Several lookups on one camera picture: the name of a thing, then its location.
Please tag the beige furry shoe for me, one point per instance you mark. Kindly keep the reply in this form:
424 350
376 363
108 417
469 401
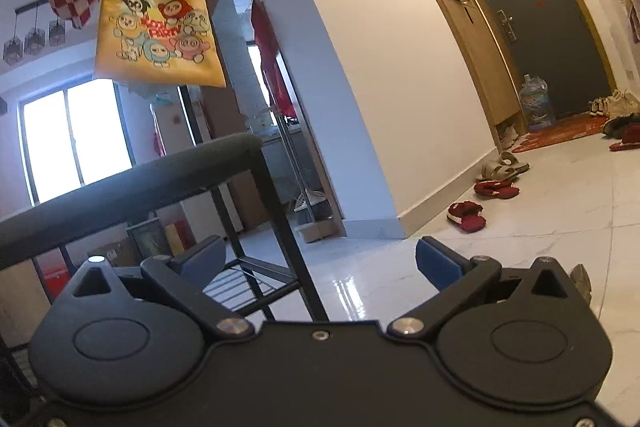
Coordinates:
581 284

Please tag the dark green shoe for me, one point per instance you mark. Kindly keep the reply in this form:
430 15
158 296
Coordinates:
622 125

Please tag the red box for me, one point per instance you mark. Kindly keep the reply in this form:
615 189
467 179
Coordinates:
55 274

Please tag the red plush slipper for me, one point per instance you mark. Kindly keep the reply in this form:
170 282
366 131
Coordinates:
495 189
625 145
467 216

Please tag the white sneaker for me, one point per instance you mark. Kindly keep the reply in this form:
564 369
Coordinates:
597 107
622 103

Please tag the dark grey entrance door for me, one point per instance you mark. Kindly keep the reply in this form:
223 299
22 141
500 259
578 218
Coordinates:
550 32

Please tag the white plastic basket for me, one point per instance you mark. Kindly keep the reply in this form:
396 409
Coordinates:
310 201

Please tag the flat cardboard box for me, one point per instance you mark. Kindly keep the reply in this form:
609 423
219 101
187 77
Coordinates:
320 231

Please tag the black cage pendant lamp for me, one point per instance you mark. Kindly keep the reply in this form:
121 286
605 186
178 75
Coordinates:
12 44
57 33
34 38

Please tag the framed picture on floor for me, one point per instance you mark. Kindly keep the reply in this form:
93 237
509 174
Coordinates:
150 239

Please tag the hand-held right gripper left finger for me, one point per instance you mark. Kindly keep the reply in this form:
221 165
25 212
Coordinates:
202 259

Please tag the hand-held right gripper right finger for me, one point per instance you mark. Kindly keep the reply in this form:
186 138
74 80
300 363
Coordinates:
440 263

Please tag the window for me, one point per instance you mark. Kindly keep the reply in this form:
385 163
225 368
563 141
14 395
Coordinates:
75 137

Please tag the blue water jug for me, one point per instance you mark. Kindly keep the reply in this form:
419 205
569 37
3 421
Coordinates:
537 104

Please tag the black metal shoe rack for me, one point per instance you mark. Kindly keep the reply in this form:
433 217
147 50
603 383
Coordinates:
150 177

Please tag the yellow cartoon tote bag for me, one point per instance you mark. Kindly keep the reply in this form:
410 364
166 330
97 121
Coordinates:
160 32

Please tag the beige slide sandal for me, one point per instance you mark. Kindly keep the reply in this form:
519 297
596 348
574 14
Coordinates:
497 171
515 163

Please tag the hanging red garment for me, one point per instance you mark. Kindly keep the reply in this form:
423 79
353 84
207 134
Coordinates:
270 57

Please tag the red door mat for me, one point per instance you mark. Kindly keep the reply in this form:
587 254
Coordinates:
560 132

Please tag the white shoes under cabinet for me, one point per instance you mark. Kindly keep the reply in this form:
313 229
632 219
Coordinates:
507 134

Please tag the wooden hallway cabinet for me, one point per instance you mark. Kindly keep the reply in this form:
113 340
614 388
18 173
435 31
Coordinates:
480 57

